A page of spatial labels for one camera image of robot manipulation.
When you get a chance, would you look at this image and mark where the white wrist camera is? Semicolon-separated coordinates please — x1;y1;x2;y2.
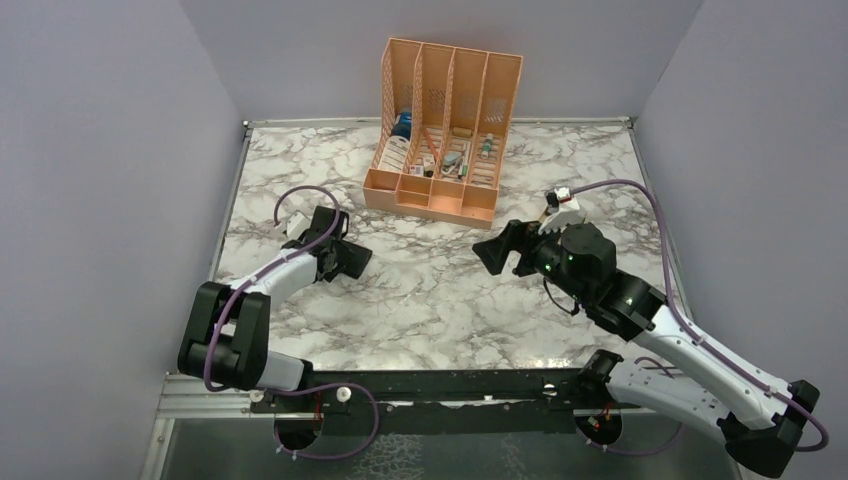
539;187;586;234
284;212;311;240

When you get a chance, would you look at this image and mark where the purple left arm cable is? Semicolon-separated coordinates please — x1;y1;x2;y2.
202;185;382;462

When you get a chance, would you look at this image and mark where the green white marker pen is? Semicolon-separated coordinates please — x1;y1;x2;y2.
480;133;494;159

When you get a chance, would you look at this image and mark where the black metal base rail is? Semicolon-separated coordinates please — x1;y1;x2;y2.
250;368;622;436

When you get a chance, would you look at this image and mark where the orange plastic desk organizer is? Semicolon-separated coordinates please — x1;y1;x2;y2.
363;38;524;229

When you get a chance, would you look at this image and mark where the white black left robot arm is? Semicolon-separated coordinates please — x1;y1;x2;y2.
177;206;372;411

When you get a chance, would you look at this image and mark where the blue tape roll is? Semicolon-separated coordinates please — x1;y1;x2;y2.
390;109;412;140

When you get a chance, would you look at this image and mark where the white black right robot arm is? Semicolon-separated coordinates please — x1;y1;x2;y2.
472;220;820;478

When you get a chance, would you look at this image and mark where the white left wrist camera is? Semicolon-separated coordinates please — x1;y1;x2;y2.
284;212;311;240

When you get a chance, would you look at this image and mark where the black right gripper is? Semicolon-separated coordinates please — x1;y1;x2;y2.
474;214;591;304

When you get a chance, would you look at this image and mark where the white label card pack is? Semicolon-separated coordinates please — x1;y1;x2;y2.
377;135;410;173

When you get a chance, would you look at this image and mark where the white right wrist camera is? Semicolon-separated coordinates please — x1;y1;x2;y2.
539;187;586;234

